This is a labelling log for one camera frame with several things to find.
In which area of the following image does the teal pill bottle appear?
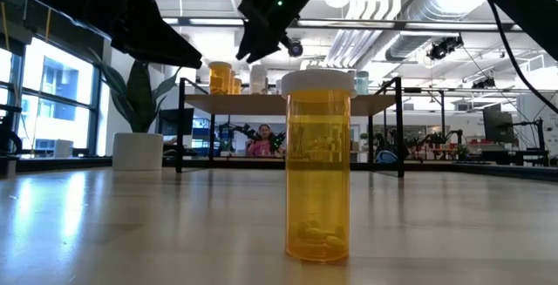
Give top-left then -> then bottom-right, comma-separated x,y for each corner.
354,70 -> 371,96

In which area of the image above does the small orange pill bottle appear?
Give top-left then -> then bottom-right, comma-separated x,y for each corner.
280,69 -> 357,263

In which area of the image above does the black monitor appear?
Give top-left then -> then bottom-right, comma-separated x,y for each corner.
156,107 -> 195,137
482,103 -> 516,145

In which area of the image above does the person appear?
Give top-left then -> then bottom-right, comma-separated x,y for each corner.
246,123 -> 276,158

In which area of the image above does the large glass window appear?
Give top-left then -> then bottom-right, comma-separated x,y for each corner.
0,36 -> 104,158

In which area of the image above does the green plant in white pot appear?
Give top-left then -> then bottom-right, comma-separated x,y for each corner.
86,48 -> 183,172

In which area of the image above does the black overhead rig beam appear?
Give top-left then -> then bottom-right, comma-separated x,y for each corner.
160,17 -> 558,32

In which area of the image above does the white cylindrical bin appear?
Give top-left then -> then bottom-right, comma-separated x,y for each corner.
52,139 -> 74,159

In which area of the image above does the blue chair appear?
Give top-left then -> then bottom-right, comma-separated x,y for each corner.
375,149 -> 398,165

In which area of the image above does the black ceiling spotlight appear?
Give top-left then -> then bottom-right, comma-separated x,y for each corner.
425,35 -> 466,62

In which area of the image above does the black overhead camera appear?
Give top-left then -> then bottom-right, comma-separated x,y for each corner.
287,39 -> 305,58

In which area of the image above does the wooden shelf black metal frame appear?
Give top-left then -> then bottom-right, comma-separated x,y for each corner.
174,75 -> 405,180

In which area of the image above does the silver ventilation duct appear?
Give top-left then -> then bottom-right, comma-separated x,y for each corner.
385,0 -> 485,62

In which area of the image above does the black aluminium rig frame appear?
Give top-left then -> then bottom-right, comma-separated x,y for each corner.
0,104 -> 558,182

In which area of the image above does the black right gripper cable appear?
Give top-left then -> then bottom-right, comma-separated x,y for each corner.
487,0 -> 558,115

